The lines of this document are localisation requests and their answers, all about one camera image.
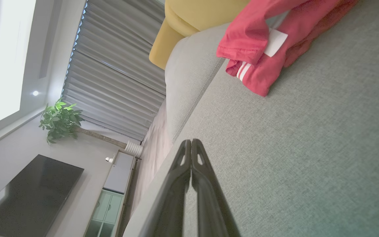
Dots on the red shorts with white trim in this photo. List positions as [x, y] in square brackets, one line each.
[255, 39]

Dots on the grey fabric sofa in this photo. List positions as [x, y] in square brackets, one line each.
[291, 148]

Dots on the green leafy potted plant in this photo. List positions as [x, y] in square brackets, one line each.
[59, 120]

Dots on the grey pleated curtain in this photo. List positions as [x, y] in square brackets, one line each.
[117, 72]

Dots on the pale green media cabinet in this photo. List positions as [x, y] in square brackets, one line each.
[110, 197]

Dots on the grey sofa back cushion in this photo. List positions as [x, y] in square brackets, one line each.
[189, 72]

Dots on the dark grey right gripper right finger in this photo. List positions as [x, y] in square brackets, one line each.
[211, 204]

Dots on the white ribbed plant pot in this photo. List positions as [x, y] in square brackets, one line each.
[134, 148]

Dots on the small white security camera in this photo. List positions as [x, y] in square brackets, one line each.
[109, 159]

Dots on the black flat television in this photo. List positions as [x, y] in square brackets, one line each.
[28, 197]

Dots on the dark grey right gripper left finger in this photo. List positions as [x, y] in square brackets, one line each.
[171, 204]

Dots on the yellow cushion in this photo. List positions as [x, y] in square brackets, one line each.
[189, 16]

